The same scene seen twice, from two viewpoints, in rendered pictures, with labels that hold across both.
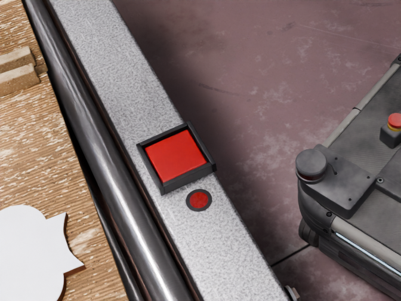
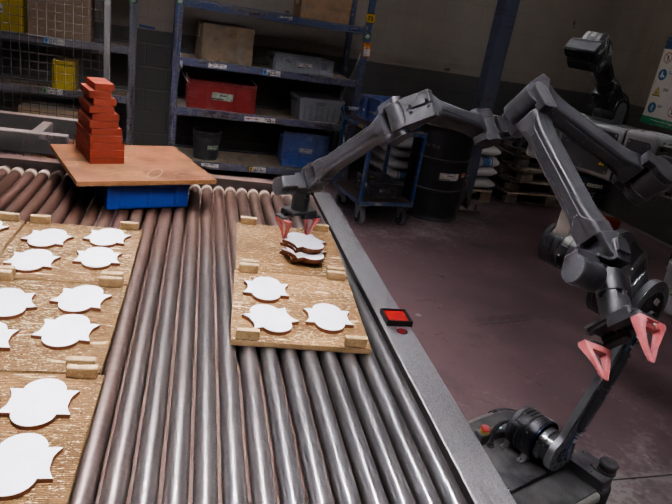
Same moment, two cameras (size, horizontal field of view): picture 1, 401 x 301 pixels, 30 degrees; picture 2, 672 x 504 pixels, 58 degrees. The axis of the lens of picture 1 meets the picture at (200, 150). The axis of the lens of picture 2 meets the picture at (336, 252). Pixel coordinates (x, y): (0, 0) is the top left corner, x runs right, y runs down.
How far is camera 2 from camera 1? 1.03 m
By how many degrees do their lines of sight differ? 32
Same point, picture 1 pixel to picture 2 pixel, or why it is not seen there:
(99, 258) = (359, 327)
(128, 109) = (378, 301)
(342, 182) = not seen: hidden behind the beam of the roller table
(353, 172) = not seen: hidden behind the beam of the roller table
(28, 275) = (330, 320)
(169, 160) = (393, 316)
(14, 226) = (327, 308)
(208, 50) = not seen: hidden behind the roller
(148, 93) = (387, 300)
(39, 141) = (340, 294)
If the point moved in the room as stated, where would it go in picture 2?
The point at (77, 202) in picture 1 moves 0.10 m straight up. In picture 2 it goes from (353, 312) to (359, 280)
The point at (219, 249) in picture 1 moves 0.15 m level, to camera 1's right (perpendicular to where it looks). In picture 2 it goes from (407, 344) to (463, 354)
